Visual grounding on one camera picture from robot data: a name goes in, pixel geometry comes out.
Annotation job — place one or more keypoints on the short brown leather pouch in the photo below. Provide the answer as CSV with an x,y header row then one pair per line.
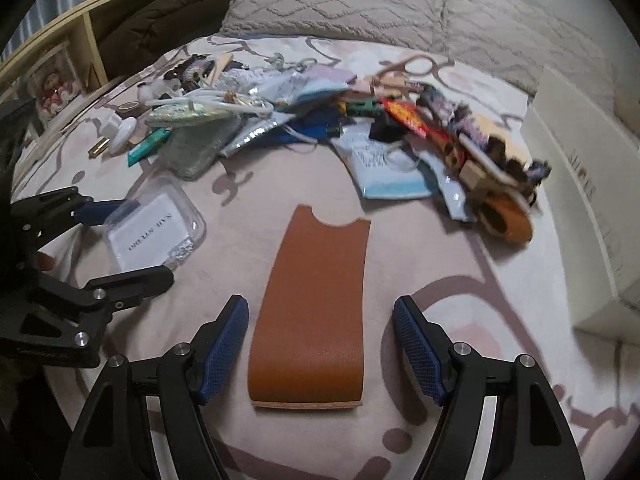
x,y
515,225

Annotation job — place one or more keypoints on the long brown leather sleeve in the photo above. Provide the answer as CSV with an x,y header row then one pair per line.
x,y
310,310

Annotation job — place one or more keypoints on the dark brown crochet piece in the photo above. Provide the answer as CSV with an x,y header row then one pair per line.
x,y
500,146

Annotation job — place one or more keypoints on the red packet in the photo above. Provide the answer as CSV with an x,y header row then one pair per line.
x,y
410,117

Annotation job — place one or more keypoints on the teal pen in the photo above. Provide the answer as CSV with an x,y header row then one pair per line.
x,y
147,147

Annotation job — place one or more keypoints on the glittery oval pouch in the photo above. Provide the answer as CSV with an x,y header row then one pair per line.
x,y
185,115

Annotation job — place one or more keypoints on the cartoon figure display box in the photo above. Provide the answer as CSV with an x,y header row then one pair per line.
x,y
55,90

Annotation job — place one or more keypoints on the brown quilted duvet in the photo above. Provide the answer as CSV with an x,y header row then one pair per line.
x,y
160,20

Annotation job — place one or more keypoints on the silver foil packet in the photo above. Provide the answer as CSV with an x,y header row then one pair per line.
x,y
255,132

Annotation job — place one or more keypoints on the wooden stick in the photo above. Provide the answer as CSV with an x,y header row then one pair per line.
x,y
221,66

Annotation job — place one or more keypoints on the green plastic clip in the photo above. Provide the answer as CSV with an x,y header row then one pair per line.
x,y
362,106

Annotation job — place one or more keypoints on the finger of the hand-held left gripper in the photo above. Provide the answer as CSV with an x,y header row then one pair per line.
x,y
112,210
135,285

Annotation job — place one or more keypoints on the clear glitter phone case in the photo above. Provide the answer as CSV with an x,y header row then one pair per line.
x,y
200,147

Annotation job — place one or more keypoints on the white shoe box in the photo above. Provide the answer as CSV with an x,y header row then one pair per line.
x,y
590,235

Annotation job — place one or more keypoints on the clear plastic case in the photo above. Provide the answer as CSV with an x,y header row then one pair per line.
x,y
150,230

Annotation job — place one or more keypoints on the face mask packet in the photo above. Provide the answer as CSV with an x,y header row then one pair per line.
x,y
385,170

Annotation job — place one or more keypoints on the brown crochet flower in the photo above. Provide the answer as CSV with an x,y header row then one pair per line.
x,y
192,69

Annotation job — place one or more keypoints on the oval wooden board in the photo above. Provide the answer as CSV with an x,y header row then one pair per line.
x,y
487,125

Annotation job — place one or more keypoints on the pale blue packet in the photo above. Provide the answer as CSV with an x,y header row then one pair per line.
x,y
450,195

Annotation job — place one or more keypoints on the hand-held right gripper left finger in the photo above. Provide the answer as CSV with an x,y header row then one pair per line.
x,y
225,350

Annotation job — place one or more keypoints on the printed bed sheet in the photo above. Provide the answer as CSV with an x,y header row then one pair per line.
x,y
425,360

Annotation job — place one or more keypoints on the person's left hand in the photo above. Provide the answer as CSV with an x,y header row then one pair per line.
x,y
46,261

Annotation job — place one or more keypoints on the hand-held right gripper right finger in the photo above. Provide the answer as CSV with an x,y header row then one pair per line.
x,y
417,350

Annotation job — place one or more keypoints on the multicolour crochet piece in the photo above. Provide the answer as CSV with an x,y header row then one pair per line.
x,y
450,110

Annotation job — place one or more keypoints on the white knob plug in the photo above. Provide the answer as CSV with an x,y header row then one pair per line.
x,y
122,132

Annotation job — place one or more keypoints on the wooden block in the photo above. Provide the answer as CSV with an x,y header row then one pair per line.
x,y
472,172

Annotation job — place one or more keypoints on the lilac pouch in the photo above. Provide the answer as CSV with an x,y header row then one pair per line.
x,y
332,77

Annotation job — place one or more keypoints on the white lace piece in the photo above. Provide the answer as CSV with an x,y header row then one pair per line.
x,y
245,80

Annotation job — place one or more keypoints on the rose gold scissors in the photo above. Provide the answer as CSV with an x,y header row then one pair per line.
x,y
387,74

